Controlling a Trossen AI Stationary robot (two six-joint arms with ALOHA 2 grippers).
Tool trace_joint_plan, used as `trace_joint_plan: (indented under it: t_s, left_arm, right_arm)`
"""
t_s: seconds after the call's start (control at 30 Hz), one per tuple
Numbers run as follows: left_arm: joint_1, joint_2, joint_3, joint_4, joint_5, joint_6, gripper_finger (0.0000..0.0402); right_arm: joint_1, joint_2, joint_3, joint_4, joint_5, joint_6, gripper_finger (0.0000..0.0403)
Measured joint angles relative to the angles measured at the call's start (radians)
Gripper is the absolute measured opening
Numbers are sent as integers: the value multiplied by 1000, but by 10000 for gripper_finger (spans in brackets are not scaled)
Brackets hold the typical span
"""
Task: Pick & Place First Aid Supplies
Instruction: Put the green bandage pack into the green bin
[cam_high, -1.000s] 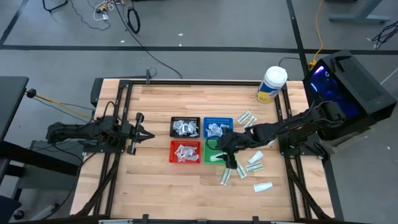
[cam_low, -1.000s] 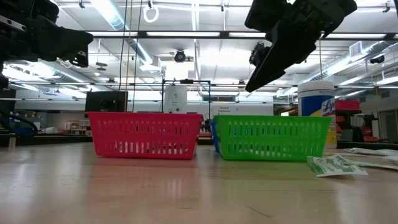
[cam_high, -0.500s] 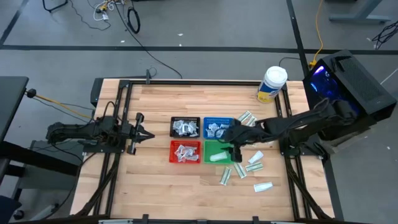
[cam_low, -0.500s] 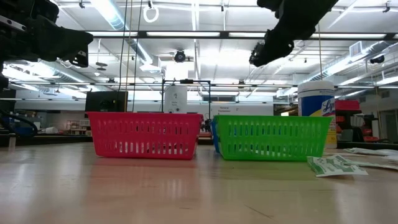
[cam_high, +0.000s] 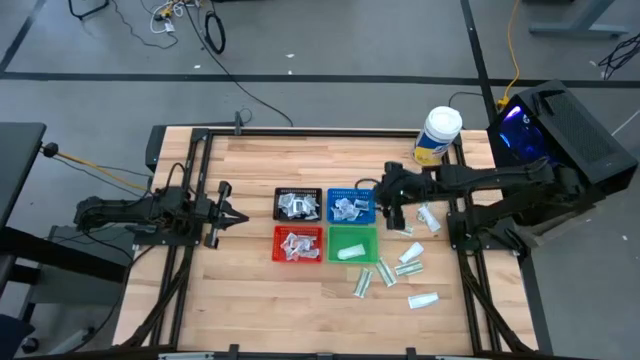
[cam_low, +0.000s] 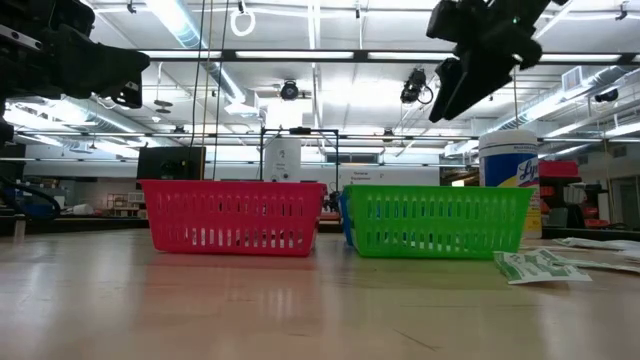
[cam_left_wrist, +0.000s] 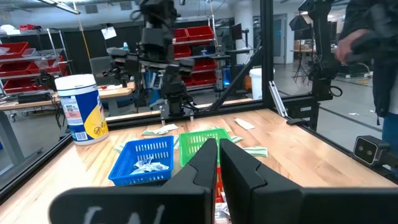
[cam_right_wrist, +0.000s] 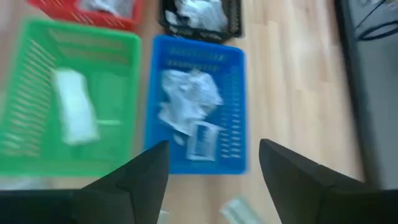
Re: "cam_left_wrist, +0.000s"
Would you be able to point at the metal shelf with red bins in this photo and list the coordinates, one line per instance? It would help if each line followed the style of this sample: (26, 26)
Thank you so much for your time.
(12, 49)
(199, 32)

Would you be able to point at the white-lidded wipes canister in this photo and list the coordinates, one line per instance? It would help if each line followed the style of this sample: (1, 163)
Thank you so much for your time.
(84, 109)

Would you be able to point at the black monitor on stand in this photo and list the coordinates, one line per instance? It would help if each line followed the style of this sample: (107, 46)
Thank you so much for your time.
(235, 31)

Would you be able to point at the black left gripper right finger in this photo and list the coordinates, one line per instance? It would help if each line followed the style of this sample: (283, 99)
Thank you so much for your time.
(280, 205)

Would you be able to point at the black frame clamp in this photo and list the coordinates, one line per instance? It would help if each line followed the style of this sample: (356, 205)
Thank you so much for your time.
(297, 121)

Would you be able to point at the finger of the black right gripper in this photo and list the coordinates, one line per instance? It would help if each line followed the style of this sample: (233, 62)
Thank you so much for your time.
(177, 70)
(130, 63)

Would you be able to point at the person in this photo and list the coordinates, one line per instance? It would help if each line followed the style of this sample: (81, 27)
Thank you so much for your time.
(382, 62)

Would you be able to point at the green plastic basket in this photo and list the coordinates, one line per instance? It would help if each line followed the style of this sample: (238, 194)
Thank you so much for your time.
(196, 140)

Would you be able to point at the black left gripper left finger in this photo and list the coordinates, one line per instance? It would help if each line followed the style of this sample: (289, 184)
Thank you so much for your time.
(140, 205)

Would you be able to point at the white bandage wrapper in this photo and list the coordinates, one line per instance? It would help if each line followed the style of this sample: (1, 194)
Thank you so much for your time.
(244, 124)
(154, 132)

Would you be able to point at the blue plastic basket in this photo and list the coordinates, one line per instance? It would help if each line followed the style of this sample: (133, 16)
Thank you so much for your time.
(140, 146)

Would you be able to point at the wooden workbench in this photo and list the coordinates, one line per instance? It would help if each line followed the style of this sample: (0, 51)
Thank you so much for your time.
(118, 91)

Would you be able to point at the black depth camera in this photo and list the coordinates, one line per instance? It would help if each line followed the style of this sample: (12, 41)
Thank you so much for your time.
(368, 151)

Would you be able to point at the white antiseptic towelette packet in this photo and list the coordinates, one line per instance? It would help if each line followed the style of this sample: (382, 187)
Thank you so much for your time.
(119, 148)
(160, 166)
(144, 164)
(138, 171)
(222, 214)

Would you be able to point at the white bucket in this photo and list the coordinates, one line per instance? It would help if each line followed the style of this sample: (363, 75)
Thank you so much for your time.
(256, 84)

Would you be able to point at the red plastic basket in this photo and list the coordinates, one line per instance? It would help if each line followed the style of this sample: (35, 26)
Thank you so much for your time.
(219, 186)

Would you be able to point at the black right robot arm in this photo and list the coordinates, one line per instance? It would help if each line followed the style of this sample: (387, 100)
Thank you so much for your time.
(157, 12)

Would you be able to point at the white paper tag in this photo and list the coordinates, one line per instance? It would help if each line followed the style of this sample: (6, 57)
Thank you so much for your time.
(109, 32)

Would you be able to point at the small black robot arm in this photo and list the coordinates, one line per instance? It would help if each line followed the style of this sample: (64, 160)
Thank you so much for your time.
(116, 73)

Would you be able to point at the black softbox light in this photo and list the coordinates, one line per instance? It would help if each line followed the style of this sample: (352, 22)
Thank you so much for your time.
(298, 23)

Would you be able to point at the person's hand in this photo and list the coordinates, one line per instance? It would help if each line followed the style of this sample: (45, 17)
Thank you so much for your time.
(345, 46)

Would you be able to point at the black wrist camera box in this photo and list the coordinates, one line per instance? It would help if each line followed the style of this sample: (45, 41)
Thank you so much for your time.
(152, 39)

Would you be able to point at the silver aluminium bar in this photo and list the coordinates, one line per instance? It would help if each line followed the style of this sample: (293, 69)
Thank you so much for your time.
(276, 98)

